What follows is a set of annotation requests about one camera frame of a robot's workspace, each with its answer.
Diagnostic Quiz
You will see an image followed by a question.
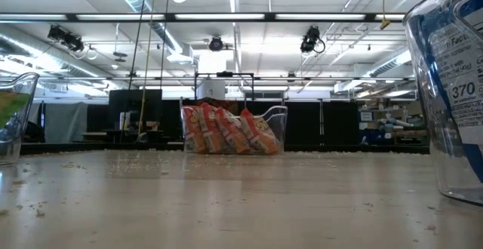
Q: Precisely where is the cluttered workbench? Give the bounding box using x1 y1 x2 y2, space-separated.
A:
358 101 429 145

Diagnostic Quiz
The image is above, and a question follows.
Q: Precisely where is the black beam with light strips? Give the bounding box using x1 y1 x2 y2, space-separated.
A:
0 12 407 24

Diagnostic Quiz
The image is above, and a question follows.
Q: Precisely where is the clear plastic bin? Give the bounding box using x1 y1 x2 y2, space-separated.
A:
0 71 41 166
180 104 288 155
402 0 483 207

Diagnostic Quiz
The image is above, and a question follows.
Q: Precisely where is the silver ventilation duct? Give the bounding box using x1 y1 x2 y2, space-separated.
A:
0 26 114 79

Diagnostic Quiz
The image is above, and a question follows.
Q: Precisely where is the green Maruchan noodle pack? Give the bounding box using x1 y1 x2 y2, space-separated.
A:
0 91 31 129

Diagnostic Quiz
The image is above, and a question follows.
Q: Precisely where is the grey fabric cover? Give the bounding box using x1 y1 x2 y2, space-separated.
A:
43 101 88 144

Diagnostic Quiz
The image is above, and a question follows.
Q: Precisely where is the yellow hanging rope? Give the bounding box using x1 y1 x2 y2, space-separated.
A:
136 0 158 137

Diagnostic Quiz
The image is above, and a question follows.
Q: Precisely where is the black hanging cable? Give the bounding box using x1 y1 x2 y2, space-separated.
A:
124 0 150 91
160 0 171 91

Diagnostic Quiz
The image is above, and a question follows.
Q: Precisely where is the yellow hanging cable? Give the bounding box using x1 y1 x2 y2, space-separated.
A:
380 0 391 30

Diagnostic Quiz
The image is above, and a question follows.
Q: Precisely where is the black ceiling-mounted camera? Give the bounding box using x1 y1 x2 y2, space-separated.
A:
208 35 224 52
48 25 85 53
300 25 326 54

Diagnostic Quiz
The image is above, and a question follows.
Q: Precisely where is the white box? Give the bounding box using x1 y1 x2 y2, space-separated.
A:
195 79 226 101

